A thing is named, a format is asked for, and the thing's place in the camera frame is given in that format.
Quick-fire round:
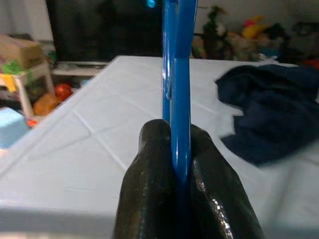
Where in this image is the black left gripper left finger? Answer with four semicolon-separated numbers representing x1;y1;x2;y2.
114;119;180;239

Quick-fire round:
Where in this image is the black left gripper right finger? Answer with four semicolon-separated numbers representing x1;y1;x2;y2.
189;124;266;239

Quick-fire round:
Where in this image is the blue shirt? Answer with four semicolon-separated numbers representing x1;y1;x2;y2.
214;64;319;167

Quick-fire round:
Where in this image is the white folding table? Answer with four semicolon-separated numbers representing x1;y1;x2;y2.
0;55;319;239

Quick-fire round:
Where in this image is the red round toy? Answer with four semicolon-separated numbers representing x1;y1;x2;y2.
54;83;73;102

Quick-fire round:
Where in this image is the orange toy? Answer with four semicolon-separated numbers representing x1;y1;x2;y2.
32;93;61;117

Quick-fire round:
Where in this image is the white television shelf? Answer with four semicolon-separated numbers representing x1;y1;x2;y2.
51;61;112;77

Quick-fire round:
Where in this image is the light blue box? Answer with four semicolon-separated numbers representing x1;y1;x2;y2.
0;107;30;149

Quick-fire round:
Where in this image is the white square-legged stool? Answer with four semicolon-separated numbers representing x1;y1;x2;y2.
0;62;56;118

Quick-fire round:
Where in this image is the black television screen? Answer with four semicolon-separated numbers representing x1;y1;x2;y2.
45;0;165;63

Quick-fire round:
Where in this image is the yellow plush toy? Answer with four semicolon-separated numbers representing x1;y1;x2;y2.
242;15;271;38

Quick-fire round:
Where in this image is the green toy plant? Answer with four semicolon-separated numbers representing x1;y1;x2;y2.
202;5;229;59

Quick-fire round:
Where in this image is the brown cardboard box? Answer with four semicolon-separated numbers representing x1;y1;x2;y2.
0;34;45;70

